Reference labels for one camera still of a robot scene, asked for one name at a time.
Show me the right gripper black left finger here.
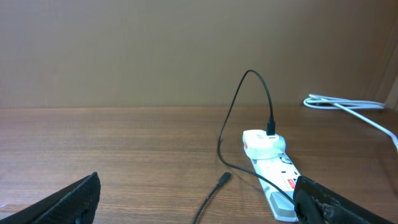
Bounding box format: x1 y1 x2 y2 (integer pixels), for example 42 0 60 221
1 172 101 224

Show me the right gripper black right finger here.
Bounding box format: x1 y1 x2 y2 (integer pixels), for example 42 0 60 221
294 175 392 224

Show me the black USB charging cable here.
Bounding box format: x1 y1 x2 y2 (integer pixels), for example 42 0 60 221
192 69 295 224

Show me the white charger plug adapter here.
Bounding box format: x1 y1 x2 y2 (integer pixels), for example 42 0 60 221
243 129 286 160

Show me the white power strip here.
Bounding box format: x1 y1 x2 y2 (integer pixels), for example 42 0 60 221
251 153 300 222

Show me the white power strip cord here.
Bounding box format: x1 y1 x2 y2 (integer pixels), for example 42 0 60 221
303 93 398 149

